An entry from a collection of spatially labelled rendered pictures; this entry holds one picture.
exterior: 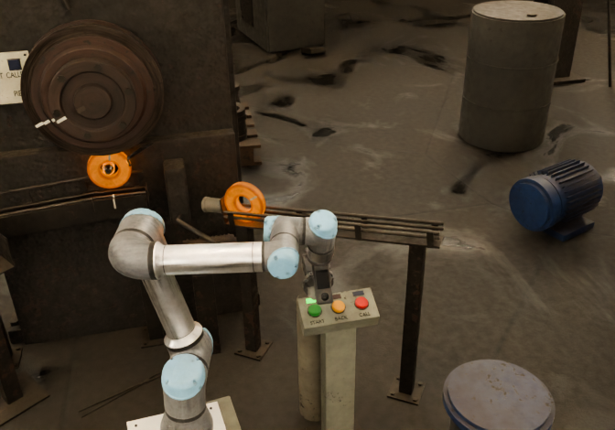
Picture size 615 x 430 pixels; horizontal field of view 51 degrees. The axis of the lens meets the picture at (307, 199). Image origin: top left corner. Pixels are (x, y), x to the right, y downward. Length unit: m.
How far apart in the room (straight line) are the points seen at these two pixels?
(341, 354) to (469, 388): 0.40
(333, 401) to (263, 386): 0.47
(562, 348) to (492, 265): 0.61
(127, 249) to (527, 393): 1.22
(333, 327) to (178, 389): 0.50
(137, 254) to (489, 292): 1.95
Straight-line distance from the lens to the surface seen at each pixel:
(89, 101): 2.29
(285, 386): 2.64
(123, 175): 2.52
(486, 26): 4.35
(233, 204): 2.41
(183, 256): 1.63
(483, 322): 3.01
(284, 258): 1.57
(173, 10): 2.45
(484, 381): 2.11
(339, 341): 2.09
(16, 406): 2.81
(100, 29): 2.32
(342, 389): 2.23
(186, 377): 1.86
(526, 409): 2.06
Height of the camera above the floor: 1.87
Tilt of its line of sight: 29 degrees down
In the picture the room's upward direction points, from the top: 1 degrees counter-clockwise
